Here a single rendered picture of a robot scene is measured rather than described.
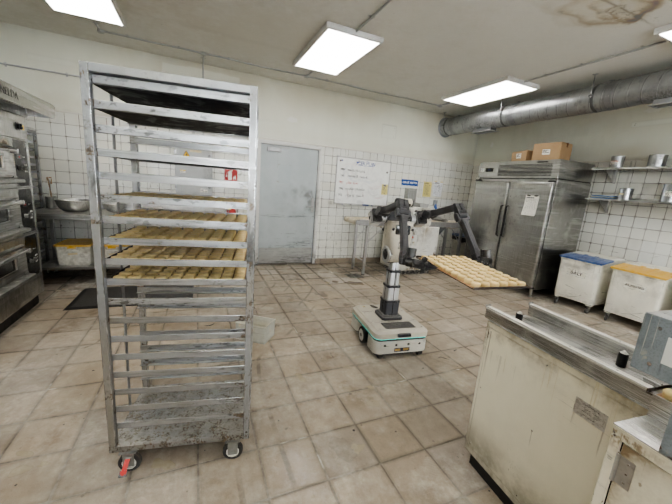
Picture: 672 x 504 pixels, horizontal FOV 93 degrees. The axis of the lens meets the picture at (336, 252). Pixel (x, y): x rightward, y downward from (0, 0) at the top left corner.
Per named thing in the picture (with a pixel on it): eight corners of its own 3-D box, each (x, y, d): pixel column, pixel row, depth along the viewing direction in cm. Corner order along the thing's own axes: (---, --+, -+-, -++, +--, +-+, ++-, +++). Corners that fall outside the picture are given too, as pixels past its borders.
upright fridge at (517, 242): (565, 295, 513) (596, 164, 472) (527, 299, 477) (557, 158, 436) (493, 271, 639) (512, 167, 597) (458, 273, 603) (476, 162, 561)
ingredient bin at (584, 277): (547, 301, 475) (559, 251, 459) (572, 298, 503) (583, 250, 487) (588, 315, 427) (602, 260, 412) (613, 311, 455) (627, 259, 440)
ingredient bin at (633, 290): (596, 318, 418) (610, 262, 402) (622, 314, 444) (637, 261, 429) (648, 337, 370) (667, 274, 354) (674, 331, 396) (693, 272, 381)
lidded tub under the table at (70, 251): (53, 266, 385) (51, 245, 379) (68, 257, 427) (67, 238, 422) (92, 265, 399) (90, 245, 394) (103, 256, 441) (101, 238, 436)
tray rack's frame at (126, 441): (251, 392, 215) (258, 111, 178) (248, 454, 166) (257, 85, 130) (145, 399, 199) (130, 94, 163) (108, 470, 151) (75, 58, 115)
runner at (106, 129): (256, 148, 142) (256, 141, 141) (256, 148, 139) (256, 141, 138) (91, 132, 127) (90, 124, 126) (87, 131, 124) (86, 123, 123)
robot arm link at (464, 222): (463, 214, 250) (452, 215, 246) (468, 210, 245) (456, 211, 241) (483, 265, 237) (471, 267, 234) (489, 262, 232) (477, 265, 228)
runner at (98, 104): (256, 127, 140) (257, 120, 139) (256, 126, 137) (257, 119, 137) (89, 108, 125) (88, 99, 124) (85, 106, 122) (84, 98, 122)
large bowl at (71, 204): (48, 212, 373) (47, 199, 370) (61, 209, 408) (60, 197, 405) (89, 213, 388) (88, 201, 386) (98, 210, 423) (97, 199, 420)
